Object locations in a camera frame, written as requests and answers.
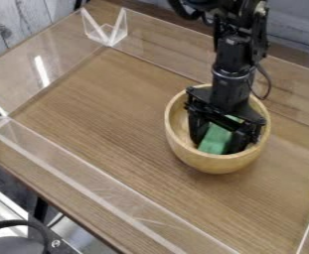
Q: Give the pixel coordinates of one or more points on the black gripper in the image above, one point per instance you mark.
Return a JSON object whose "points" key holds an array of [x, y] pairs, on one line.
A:
{"points": [[222, 104]]}

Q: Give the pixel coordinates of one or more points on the green rectangular block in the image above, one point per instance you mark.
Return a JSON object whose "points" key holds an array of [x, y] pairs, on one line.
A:
{"points": [[216, 141]]}

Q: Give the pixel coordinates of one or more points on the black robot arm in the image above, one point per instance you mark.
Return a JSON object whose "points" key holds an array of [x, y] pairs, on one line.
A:
{"points": [[238, 23]]}

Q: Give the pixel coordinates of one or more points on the light wooden bowl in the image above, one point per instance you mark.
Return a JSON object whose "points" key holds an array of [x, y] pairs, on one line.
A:
{"points": [[209, 163]]}

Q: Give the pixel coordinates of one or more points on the clear acrylic tray wall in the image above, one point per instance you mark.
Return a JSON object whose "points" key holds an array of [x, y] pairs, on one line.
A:
{"points": [[83, 141]]}

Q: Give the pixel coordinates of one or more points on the clear acrylic corner bracket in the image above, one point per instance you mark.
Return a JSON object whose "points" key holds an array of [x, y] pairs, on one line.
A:
{"points": [[104, 34]]}

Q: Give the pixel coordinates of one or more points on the black metal bracket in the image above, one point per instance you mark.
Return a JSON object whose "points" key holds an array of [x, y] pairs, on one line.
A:
{"points": [[48, 218]]}

